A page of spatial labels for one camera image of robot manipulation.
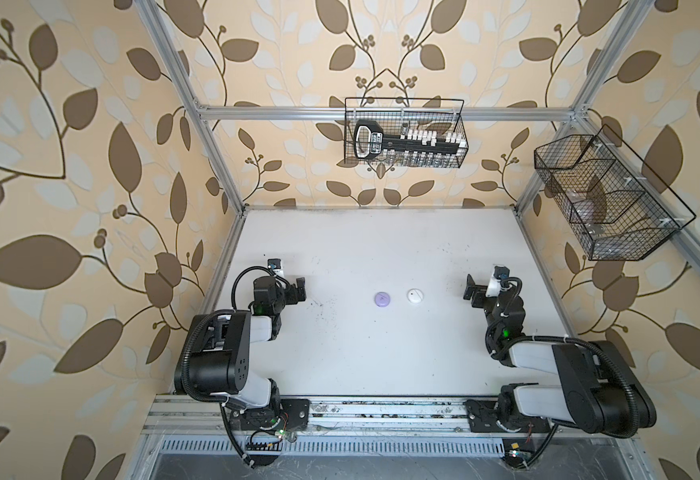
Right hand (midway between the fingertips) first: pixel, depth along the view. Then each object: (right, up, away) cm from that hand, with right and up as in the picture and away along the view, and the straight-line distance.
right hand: (488, 280), depth 89 cm
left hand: (-61, 0, +6) cm, 61 cm away
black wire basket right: (+25, +21, -15) cm, 36 cm away
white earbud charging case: (-21, -6, +6) cm, 22 cm away
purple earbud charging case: (-31, -7, +5) cm, 33 cm away
